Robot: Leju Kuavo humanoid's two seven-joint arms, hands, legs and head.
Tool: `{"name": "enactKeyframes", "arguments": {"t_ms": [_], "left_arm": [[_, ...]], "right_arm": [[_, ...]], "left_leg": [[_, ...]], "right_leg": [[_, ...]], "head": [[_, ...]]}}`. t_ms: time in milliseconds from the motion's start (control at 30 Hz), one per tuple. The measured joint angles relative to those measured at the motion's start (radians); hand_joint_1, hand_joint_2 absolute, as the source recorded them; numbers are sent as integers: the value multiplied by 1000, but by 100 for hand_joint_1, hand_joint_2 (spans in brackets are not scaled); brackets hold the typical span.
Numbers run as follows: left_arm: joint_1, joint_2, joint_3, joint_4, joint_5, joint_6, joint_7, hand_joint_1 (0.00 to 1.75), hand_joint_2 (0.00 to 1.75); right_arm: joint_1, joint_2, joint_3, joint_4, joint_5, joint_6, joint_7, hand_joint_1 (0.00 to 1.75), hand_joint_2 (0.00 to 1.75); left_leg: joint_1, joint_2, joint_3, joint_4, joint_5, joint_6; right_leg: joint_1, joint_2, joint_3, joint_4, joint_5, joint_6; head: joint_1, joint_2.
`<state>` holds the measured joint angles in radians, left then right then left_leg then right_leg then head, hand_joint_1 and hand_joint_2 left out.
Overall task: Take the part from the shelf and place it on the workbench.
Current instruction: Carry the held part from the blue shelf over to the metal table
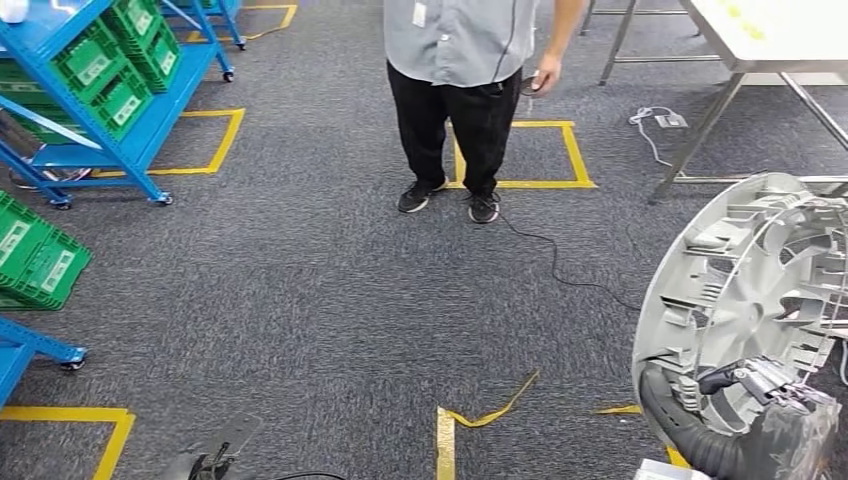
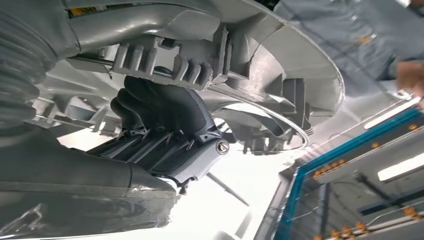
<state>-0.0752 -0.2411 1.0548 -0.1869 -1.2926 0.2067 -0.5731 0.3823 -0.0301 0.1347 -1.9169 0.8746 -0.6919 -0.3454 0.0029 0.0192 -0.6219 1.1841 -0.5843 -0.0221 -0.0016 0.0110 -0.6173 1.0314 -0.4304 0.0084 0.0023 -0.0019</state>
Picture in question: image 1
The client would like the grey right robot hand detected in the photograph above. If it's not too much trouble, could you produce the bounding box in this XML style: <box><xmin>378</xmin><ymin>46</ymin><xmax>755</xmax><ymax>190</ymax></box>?
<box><xmin>695</xmin><ymin>360</ymin><xmax>843</xmax><ymax>480</ymax></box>

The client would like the silver plastic wheel hubcap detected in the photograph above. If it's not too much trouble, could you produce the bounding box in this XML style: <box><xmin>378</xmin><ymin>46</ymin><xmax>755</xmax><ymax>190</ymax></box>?
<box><xmin>631</xmin><ymin>172</ymin><xmax>848</xmax><ymax>465</ymax></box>

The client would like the stainless steel workbench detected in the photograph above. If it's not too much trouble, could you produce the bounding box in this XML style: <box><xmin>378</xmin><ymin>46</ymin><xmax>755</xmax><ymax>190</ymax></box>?
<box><xmin>647</xmin><ymin>0</ymin><xmax>848</xmax><ymax>203</ymax></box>

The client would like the peeling yellow floor tape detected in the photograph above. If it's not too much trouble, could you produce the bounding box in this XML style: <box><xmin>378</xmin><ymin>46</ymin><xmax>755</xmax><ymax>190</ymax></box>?
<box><xmin>435</xmin><ymin>369</ymin><xmax>541</xmax><ymax>480</ymax></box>

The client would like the person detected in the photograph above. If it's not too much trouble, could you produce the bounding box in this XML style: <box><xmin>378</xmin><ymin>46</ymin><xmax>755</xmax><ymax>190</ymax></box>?
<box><xmin>382</xmin><ymin>0</ymin><xmax>588</xmax><ymax>225</ymax></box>

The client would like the round chrome stand base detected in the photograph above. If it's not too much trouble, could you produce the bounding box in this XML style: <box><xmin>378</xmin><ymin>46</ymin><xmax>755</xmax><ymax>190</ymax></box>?
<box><xmin>7</xmin><ymin>165</ymin><xmax>94</xmax><ymax>193</ymax></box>

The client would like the black cable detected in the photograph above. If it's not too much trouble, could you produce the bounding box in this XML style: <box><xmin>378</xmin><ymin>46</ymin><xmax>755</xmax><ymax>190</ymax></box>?
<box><xmin>493</xmin><ymin>210</ymin><xmax>644</xmax><ymax>313</ymax></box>

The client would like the white cable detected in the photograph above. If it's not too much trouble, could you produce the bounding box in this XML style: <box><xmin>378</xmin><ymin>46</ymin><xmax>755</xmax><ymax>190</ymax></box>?
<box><xmin>627</xmin><ymin>105</ymin><xmax>677</xmax><ymax>168</ymax></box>

